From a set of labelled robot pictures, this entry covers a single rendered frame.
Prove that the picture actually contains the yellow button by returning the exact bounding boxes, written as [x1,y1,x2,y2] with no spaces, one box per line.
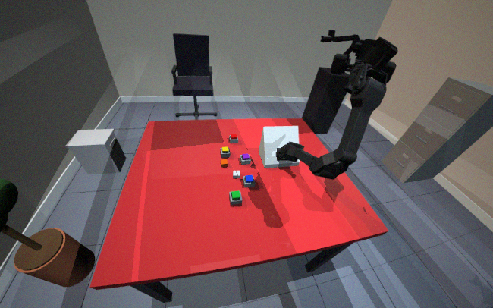
[221,147,231,157]

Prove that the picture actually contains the green button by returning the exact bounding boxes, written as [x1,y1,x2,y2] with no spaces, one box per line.
[229,191,243,204]

